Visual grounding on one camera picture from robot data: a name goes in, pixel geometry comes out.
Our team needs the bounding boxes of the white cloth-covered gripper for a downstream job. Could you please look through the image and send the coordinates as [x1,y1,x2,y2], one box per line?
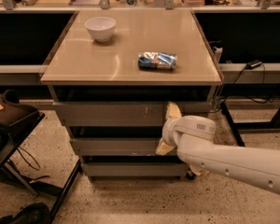
[156,102,182,156]

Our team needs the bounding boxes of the grey top drawer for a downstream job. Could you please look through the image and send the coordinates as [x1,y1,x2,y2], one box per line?
[52,101,213,128]

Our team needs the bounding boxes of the grey drawer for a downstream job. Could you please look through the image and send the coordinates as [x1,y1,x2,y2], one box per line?
[81,163,189,177]
[70,138,159,156]
[52,101,213,128]

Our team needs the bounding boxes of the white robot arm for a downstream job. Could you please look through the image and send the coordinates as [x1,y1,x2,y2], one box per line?
[156,102,280,195]

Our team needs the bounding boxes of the grey middle drawer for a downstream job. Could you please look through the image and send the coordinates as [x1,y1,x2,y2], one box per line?
[70,138,159,156]

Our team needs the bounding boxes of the grey drawer cabinet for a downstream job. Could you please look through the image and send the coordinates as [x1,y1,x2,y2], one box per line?
[39,8,225,181]

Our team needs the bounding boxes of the grey bottom drawer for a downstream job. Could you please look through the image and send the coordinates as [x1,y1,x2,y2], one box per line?
[81,163,189,177]

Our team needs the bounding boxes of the crumpled beige cloth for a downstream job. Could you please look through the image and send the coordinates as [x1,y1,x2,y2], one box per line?
[189,164,209,177]

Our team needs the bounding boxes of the blue foil snack bag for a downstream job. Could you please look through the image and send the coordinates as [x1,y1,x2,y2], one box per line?
[138,51,177,70]

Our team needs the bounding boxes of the black power adapter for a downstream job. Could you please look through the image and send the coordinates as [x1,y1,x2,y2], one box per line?
[245,60,262,70]

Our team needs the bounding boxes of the white ceramic bowl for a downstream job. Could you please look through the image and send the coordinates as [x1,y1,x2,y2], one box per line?
[85,17,117,42]

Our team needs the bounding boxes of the black leather shoe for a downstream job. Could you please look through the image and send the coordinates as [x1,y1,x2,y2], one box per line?
[0,203,51,224]

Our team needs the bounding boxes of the black rolling cart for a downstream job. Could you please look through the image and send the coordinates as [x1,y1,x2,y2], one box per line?
[0,90,81,224]

